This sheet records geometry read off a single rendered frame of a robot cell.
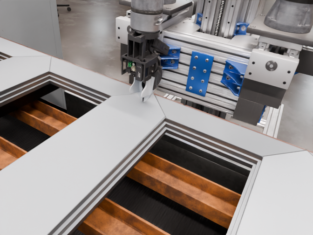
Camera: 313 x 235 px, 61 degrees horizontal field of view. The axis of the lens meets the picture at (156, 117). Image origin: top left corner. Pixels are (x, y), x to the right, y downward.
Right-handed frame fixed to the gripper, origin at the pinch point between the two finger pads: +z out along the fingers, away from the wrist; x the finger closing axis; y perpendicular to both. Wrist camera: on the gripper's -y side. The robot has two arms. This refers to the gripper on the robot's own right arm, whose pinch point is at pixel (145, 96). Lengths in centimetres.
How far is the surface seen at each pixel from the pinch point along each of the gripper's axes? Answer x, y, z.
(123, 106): -3.3, 6.3, 1.6
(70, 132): -6.6, 23.3, 1.6
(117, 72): -121, -150, 87
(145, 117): 4.6, 7.2, 1.6
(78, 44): -206, -182, 87
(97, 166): 5.8, 28.3, 1.6
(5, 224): 2.2, 46.7, 1.6
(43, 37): -81, -32, 10
